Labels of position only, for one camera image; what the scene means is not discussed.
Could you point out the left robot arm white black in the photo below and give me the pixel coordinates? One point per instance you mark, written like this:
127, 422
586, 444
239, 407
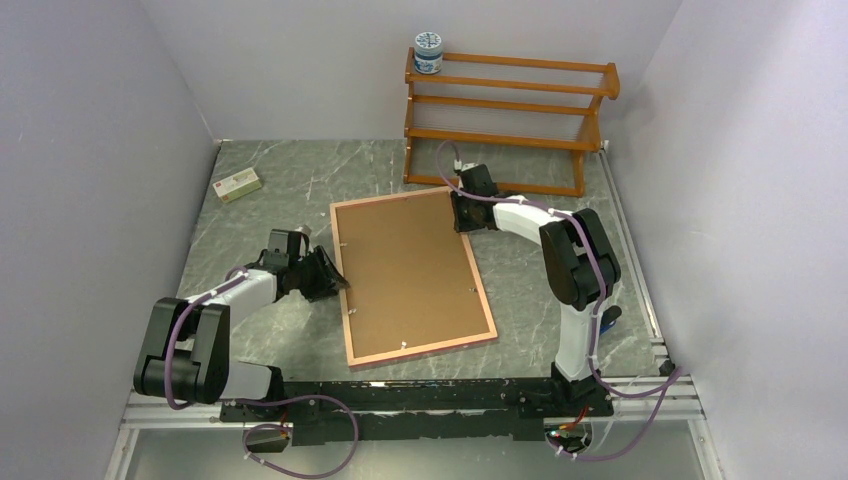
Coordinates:
185, 356

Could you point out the small white green box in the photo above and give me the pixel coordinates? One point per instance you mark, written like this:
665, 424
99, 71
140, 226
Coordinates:
237, 185

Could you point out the orange wooden rack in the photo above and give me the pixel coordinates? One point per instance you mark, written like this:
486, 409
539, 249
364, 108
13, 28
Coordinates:
509, 102

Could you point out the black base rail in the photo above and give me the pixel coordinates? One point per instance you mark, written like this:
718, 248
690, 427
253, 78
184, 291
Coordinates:
523, 409

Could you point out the blue white lidded jar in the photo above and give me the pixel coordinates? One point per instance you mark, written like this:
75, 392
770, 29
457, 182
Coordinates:
428, 53

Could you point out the aluminium extrusion rail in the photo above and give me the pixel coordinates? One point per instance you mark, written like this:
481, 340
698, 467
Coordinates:
142, 413

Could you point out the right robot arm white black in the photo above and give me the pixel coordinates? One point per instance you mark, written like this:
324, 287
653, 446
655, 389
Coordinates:
580, 265

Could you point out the blue black handled tool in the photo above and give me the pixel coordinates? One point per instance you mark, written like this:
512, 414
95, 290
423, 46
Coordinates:
609, 318

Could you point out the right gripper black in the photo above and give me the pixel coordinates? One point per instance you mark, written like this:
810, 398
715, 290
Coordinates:
461, 224

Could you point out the pink wooden picture frame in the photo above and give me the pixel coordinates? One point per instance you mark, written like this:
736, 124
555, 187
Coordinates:
341, 298

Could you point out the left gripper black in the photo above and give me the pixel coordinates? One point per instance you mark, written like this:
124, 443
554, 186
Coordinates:
328, 277

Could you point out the brown frame backing board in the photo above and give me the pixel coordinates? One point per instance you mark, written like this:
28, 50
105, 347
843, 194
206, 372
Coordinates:
404, 272

